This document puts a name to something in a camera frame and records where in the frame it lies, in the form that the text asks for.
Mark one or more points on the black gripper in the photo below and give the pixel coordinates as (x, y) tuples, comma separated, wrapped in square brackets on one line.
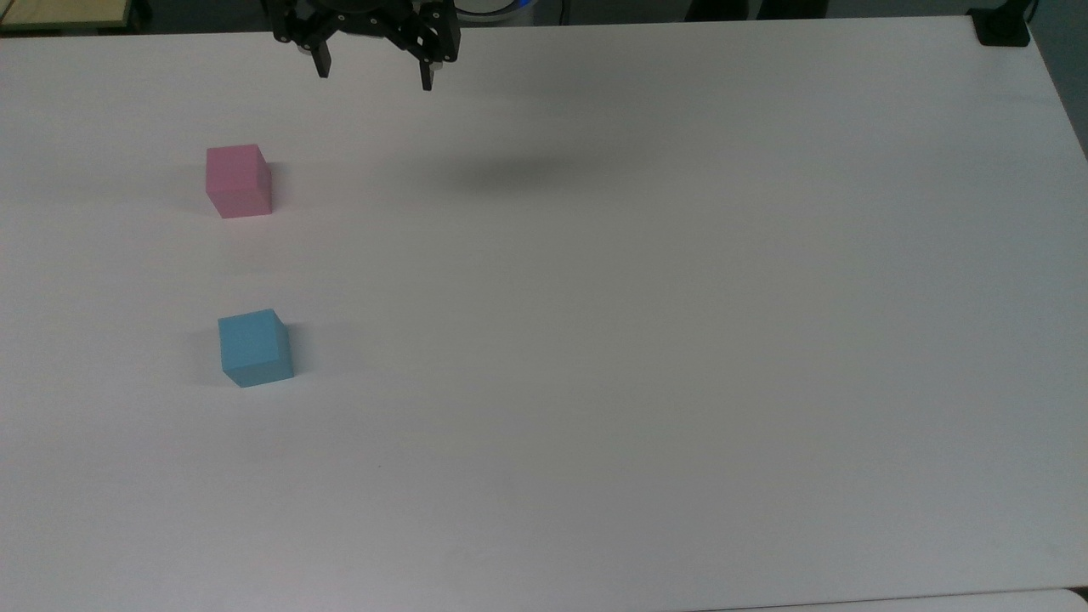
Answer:
[(365, 15)]

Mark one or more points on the blue cube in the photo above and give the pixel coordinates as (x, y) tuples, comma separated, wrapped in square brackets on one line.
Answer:
[(253, 348)]

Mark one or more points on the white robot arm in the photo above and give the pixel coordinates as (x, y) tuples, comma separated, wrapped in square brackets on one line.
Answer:
[(491, 7)]

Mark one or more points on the pink cube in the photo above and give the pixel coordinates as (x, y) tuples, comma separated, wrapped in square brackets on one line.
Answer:
[(238, 180)]

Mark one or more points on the wooden side table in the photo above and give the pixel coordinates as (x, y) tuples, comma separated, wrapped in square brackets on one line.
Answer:
[(59, 12)]

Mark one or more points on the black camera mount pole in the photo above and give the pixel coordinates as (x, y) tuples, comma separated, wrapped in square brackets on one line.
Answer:
[(1001, 27)]

